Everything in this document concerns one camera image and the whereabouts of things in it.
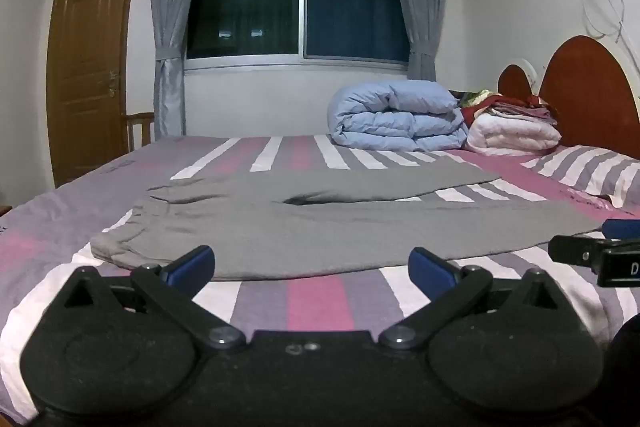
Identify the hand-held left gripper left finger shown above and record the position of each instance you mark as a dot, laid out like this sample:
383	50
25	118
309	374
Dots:
192	264

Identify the red-brown wooden headboard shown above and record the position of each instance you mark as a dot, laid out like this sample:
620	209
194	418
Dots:
585	87

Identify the pile of folded clothes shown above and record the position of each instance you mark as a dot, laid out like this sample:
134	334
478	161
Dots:
505	106

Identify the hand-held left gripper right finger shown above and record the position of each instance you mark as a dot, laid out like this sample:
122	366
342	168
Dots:
430	272

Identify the brown wooden door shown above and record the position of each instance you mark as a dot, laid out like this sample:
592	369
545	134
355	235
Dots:
85	82

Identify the grey pants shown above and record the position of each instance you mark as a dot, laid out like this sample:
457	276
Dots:
300	237

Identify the folded light blue duvet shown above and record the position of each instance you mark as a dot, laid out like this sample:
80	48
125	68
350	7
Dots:
390	117

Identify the dark cloth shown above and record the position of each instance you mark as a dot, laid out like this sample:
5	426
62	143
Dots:
627	377

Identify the bed with striped sheet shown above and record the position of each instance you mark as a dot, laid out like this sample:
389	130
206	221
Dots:
320	302

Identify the wooden chair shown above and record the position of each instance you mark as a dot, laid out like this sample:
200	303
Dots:
140	118

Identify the folded white quilt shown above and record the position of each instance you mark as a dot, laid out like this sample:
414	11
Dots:
510	134

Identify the striped pillow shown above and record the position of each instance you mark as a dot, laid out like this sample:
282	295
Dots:
590	172

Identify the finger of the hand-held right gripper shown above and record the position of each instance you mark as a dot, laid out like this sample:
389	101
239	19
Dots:
622	229
575	252

